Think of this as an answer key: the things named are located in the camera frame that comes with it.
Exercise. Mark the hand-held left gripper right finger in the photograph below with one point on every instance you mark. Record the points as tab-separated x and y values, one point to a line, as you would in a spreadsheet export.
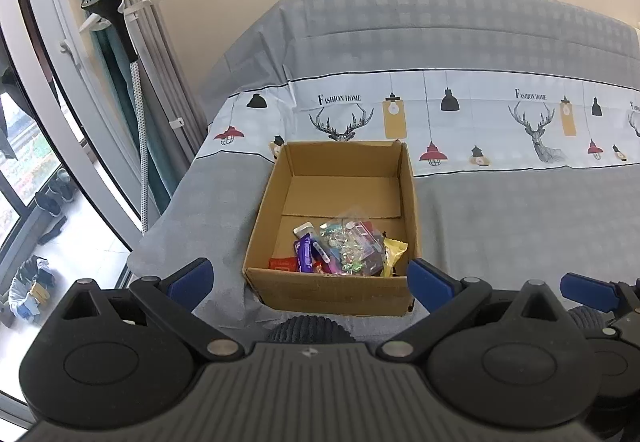
430	284

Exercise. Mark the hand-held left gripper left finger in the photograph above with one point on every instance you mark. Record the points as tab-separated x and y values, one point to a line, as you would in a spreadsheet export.
191	278

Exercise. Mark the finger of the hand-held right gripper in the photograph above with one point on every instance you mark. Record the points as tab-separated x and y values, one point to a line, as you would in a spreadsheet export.
587	289

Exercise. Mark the yellow snack bar packet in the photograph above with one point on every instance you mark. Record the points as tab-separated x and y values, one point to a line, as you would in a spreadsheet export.
394	249

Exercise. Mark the clear bag of candies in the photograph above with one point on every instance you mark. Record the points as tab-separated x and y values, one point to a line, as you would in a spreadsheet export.
350	247

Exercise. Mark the brown cardboard box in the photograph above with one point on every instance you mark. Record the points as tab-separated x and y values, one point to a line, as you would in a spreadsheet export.
340	294

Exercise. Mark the small red packet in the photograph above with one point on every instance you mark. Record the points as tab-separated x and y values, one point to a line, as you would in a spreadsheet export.
282	264

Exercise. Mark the purple snack packet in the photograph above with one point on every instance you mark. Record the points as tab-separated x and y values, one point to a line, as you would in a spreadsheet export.
303	254

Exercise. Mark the white snack packet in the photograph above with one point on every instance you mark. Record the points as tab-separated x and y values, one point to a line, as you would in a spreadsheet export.
303	227

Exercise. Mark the bed with printed sheet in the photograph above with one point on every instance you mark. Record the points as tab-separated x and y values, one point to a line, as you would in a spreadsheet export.
500	222

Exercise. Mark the garment steamer on stand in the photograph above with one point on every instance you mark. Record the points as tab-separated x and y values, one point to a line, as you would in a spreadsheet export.
159	177

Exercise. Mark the dark shoe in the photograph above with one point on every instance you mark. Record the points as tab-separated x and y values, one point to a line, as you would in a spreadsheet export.
65	182
52	229
47	203

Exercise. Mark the basket of clothes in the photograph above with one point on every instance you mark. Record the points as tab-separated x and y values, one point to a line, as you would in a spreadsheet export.
27	287

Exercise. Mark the grey curtain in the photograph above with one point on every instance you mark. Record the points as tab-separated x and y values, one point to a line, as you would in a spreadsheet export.
160	47

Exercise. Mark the black steamer head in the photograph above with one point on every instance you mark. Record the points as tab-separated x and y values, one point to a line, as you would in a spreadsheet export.
107	2

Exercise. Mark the white window frame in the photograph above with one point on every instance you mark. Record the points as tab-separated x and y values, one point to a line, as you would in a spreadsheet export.
55	22

